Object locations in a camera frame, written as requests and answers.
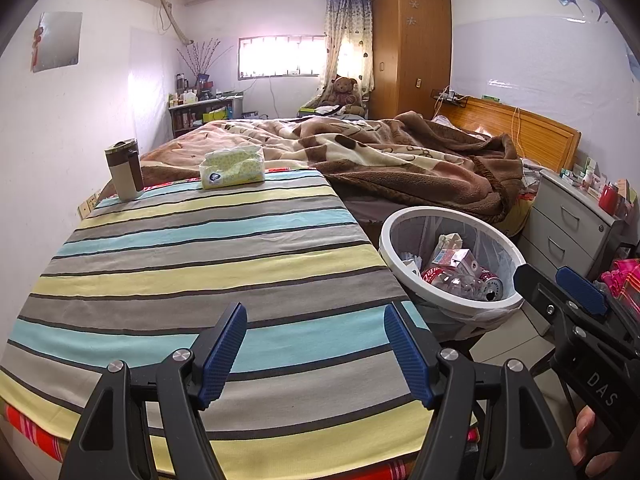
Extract brown patterned blanket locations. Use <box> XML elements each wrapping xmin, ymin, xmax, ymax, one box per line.
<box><xmin>140</xmin><ymin>112</ymin><xmax>525</xmax><ymax>223</ymax></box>

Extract person's right hand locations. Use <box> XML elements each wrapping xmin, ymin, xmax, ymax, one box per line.
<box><xmin>566</xmin><ymin>405</ymin><xmax>601</xmax><ymax>468</ymax></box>

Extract green tissue pack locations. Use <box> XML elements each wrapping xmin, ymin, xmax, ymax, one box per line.
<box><xmin>199</xmin><ymin>145</ymin><xmax>266</xmax><ymax>191</ymax></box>

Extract wooden wardrobe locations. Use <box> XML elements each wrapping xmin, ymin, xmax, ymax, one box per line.
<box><xmin>371</xmin><ymin>0</ymin><xmax>453</xmax><ymax>121</ymax></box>

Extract translucent bin liner bag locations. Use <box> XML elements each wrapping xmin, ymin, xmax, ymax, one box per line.
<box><xmin>385</xmin><ymin>210</ymin><xmax>521</xmax><ymax>341</ymax></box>

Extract grey drawer nightstand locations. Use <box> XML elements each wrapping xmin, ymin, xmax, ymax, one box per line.
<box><xmin>520</xmin><ymin>167</ymin><xmax>626</xmax><ymax>283</ymax></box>

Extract barred window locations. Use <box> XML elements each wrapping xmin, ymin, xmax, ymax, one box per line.
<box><xmin>237</xmin><ymin>35</ymin><xmax>326</xmax><ymax>79</ymax></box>

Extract brown teddy bear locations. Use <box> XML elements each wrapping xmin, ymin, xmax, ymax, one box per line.
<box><xmin>325</xmin><ymin>76</ymin><xmax>366</xmax><ymax>116</ymax></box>

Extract spotted curtain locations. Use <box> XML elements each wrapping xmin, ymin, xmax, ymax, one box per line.
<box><xmin>324</xmin><ymin>0</ymin><xmax>376</xmax><ymax>96</ymax></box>

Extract white trash bin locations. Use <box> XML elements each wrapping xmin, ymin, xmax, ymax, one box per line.
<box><xmin>378</xmin><ymin>206</ymin><xmax>527</xmax><ymax>333</ymax></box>

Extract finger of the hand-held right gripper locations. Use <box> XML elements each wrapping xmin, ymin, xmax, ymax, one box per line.
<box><xmin>512</xmin><ymin>261</ymin><xmax>569</xmax><ymax>334</ymax></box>
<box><xmin>555</xmin><ymin>266</ymin><xmax>640</xmax><ymax>356</ymax></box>

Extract pink striped cloth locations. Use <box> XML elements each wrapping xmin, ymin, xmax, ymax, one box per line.
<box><xmin>600</xmin><ymin>258</ymin><xmax>640</xmax><ymax>308</ymax></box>

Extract beige paper bag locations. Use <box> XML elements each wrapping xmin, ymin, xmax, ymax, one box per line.
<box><xmin>432</xmin><ymin>232</ymin><xmax>465</xmax><ymax>261</ymax></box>

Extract cluttered shelf unit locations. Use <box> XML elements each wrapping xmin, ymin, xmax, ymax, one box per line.
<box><xmin>167</xmin><ymin>95</ymin><xmax>245</xmax><ymax>138</ymax></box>

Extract blue wall decal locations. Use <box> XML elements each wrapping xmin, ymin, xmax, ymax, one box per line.
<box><xmin>557</xmin><ymin>0</ymin><xmax>608</xmax><ymax>23</ymax></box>

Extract red flask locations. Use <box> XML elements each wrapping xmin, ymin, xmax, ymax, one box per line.
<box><xmin>598</xmin><ymin>182</ymin><xmax>621</xmax><ymax>216</ymax></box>

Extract wall socket plate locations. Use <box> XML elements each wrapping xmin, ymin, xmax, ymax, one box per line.
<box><xmin>78</xmin><ymin>192</ymin><xmax>102</xmax><ymax>221</ymax></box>

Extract dried branches in vase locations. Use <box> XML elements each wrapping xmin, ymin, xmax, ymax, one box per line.
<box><xmin>176</xmin><ymin>37</ymin><xmax>233</xmax><ymax>83</ymax></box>

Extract clear plastic bottle red cap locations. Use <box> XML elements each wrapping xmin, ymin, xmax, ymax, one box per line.
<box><xmin>432</xmin><ymin>274</ymin><xmax>488</xmax><ymax>302</ymax></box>

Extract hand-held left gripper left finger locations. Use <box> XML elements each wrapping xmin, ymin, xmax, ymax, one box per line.
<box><xmin>62</xmin><ymin>302</ymin><xmax>248</xmax><ymax>480</ymax></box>

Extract red cartoon drink can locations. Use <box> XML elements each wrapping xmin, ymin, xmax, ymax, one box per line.
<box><xmin>421</xmin><ymin>266</ymin><xmax>502</xmax><ymax>303</ymax></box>

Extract striped tablecloth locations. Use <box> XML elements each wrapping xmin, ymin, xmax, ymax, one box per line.
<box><xmin>0</xmin><ymin>167</ymin><xmax>481</xmax><ymax>476</ymax></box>

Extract wooden headboard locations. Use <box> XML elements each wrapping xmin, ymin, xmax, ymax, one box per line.
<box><xmin>452</xmin><ymin>96</ymin><xmax>582</xmax><ymax>173</ymax></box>

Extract brown white tumbler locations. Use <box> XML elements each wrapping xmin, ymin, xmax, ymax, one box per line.
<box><xmin>104</xmin><ymin>141</ymin><xmax>144</xmax><ymax>202</ymax></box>

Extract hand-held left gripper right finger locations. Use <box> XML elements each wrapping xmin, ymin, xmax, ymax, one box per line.
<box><xmin>383</xmin><ymin>302</ymin><xmax>563</xmax><ymax>480</ymax></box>

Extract white air conditioner pipe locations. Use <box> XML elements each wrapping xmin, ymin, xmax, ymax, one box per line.
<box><xmin>157</xmin><ymin>0</ymin><xmax>195</xmax><ymax>46</ymax></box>

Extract silver foil wall sheet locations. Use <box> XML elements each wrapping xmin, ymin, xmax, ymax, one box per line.
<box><xmin>31</xmin><ymin>11</ymin><xmax>83</xmax><ymax>73</ymax></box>

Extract pink white drink carton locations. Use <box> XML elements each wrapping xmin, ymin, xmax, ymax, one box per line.
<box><xmin>434</xmin><ymin>248</ymin><xmax>482</xmax><ymax>277</ymax></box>

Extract assorted nightstand bottles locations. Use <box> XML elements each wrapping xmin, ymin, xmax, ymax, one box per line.
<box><xmin>560</xmin><ymin>157</ymin><xmax>631</xmax><ymax>211</ymax></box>

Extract red hanging knot ornament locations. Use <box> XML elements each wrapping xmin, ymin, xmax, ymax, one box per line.
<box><xmin>31</xmin><ymin>25</ymin><xmax>46</xmax><ymax>68</ymax></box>

